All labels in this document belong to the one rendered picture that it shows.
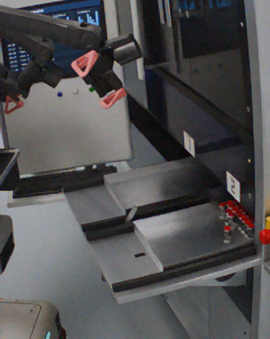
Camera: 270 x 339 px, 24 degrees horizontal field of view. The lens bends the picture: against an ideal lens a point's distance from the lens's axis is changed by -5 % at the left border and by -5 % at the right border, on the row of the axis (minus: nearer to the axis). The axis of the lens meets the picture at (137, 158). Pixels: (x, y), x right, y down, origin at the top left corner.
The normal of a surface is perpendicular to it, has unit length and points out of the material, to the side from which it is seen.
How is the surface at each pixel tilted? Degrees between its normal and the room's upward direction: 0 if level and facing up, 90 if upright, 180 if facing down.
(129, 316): 0
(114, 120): 90
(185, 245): 0
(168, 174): 0
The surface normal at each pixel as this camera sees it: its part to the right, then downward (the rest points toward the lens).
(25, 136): 0.12, 0.39
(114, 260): -0.10, -0.91
